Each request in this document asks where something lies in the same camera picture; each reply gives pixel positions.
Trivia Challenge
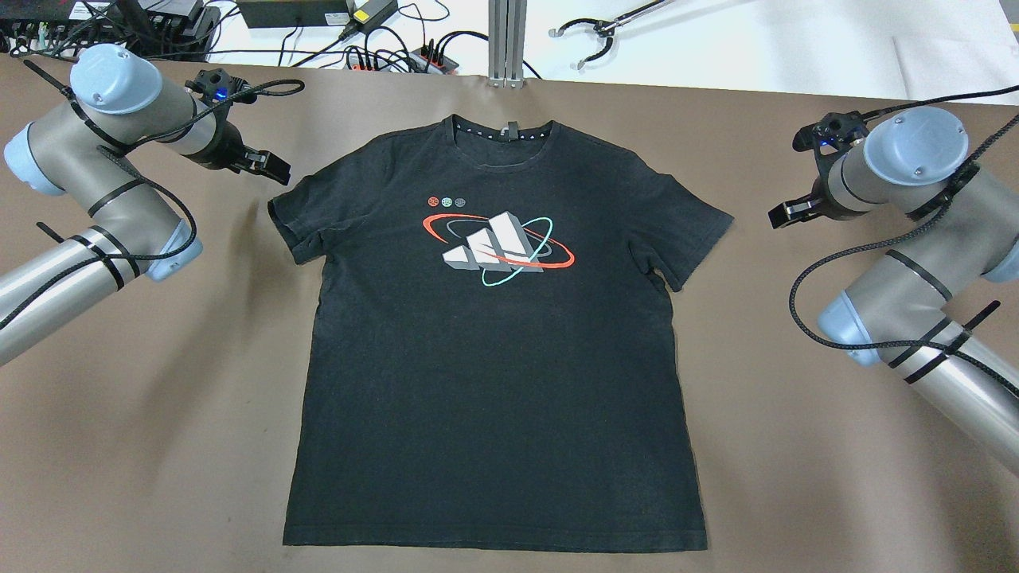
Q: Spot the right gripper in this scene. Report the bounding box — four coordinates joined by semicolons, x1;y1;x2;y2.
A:
768;159;861;230

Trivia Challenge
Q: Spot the white paper sheet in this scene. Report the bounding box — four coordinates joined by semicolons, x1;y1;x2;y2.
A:
892;36;1018;100

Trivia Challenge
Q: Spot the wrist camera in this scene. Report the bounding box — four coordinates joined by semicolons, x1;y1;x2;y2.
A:
792;111;869;155
185;68;252;107

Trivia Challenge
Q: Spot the black graphic t-shirt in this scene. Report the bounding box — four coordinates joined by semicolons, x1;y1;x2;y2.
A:
267;115;734;552

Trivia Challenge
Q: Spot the red black usb hub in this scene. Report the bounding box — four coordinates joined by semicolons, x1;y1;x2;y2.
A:
336;46;461;75

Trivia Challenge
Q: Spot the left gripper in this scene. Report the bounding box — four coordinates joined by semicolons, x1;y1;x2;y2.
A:
194;121;291;185

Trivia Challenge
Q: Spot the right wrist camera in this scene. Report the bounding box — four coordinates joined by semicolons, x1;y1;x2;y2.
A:
792;111;869;155

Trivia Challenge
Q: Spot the grabber reacher tool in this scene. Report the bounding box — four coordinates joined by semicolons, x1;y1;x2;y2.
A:
547;1;673;70

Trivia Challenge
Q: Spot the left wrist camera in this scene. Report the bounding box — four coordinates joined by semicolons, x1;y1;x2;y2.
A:
185;68;252;107

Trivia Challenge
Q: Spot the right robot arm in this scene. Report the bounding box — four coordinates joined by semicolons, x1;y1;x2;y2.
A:
769;106;1018;473

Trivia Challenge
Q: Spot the black power adapter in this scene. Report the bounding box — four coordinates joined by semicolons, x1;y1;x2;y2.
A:
338;0;398;42

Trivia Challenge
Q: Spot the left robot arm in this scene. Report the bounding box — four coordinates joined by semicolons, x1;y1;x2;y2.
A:
1;44;303;363

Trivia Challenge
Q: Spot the black flat box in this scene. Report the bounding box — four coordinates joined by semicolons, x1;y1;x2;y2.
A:
234;1;350;29

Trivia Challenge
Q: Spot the aluminium frame post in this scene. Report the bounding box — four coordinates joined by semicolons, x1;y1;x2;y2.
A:
487;0;528;88

